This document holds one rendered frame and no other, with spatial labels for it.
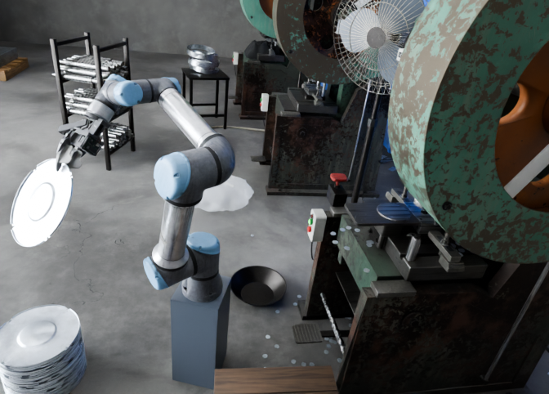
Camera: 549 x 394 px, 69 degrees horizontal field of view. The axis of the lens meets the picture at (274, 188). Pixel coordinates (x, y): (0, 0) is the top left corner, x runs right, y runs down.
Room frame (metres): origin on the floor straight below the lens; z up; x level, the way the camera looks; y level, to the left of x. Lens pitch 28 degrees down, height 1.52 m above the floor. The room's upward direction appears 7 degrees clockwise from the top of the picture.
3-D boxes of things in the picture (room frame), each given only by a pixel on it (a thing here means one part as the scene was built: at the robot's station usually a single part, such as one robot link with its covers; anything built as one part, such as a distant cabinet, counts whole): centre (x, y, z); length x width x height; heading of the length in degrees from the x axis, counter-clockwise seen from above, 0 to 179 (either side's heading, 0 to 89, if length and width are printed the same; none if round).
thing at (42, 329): (1.02, 0.82, 0.23); 0.29 x 0.29 x 0.01
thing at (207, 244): (1.13, 0.23, 0.62); 0.13 x 0.12 x 0.14; 135
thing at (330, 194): (1.58, -0.28, 0.62); 0.10 x 0.06 x 0.20; 13
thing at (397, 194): (1.49, -0.54, 0.76); 0.17 x 0.06 x 0.10; 13
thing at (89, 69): (3.01, 1.47, 0.47); 0.46 x 0.43 x 0.95; 83
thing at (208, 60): (4.10, 0.85, 0.40); 0.45 x 0.40 x 0.79; 25
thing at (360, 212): (1.28, -0.41, 0.72); 0.25 x 0.14 x 0.14; 103
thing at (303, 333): (1.29, -0.44, 0.14); 0.59 x 0.10 x 0.05; 103
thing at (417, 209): (1.32, -0.57, 0.76); 0.15 x 0.09 x 0.05; 13
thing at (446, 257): (1.16, -0.62, 0.76); 0.17 x 0.06 x 0.10; 13
